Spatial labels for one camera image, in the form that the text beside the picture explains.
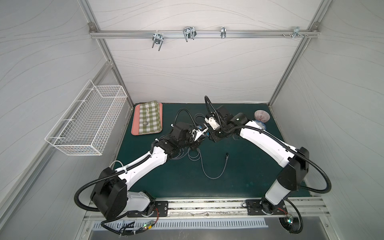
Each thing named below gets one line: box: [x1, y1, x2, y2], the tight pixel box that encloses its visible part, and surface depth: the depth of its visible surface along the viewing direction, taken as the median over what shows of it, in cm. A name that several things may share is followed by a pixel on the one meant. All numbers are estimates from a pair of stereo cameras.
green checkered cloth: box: [139, 100, 161, 134], surface depth 113 cm
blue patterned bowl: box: [254, 120, 267, 131], surface depth 106 cm
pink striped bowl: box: [254, 110, 271, 123], surface depth 113 cm
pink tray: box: [131, 102, 163, 136], surface depth 111 cm
